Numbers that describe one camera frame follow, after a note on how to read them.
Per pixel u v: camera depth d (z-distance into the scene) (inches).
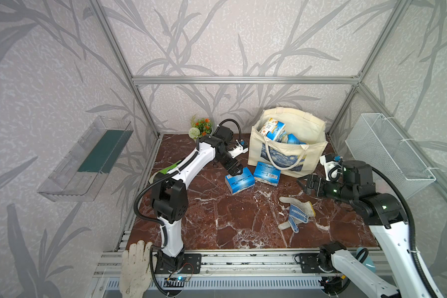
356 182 18.8
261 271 28.5
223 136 27.8
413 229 15.7
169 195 19.4
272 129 34.3
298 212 33.8
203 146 24.1
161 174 19.9
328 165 23.5
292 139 36.0
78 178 24.9
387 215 16.4
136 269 28.5
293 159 33.8
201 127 41.3
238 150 31.5
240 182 35.8
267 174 36.8
